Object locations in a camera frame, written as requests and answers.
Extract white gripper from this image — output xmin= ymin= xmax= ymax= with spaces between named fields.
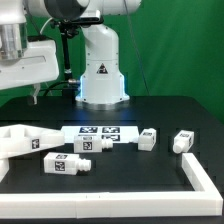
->
xmin=0 ymin=40 xmax=59 ymax=104

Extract white square tabletop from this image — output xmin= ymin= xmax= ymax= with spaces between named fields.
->
xmin=0 ymin=124 xmax=65 ymax=159

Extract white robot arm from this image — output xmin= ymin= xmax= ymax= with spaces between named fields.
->
xmin=0 ymin=0 xmax=141 ymax=110

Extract marker sheet with tags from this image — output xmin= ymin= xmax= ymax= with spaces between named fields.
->
xmin=61 ymin=126 xmax=139 ymax=143

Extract white U-shaped fence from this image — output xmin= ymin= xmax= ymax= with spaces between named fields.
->
xmin=0 ymin=153 xmax=223 ymax=219

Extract black cables at base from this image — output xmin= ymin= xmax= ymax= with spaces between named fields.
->
xmin=41 ymin=79 xmax=83 ymax=98

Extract black camera stand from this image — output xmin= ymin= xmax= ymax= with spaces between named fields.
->
xmin=44 ymin=19 xmax=103 ymax=97

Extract white camera cable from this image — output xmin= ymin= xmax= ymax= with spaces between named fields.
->
xmin=39 ymin=17 xmax=54 ymax=36

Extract grey mounted camera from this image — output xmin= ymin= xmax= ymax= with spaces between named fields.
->
xmin=80 ymin=10 xmax=101 ymax=20

